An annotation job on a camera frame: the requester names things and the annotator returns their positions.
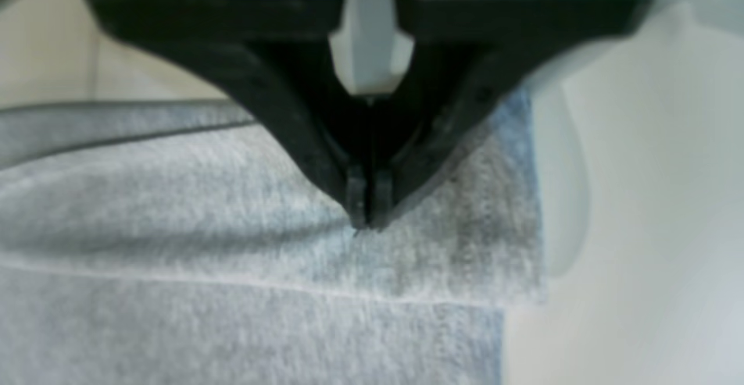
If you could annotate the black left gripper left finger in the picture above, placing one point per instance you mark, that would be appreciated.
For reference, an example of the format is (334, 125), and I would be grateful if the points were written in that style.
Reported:
(273, 58)

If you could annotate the grey T-shirt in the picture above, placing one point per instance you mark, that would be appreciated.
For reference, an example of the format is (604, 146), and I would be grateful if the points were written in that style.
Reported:
(176, 243)

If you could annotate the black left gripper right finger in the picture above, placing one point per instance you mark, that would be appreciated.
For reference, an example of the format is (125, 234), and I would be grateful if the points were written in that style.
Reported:
(467, 55)

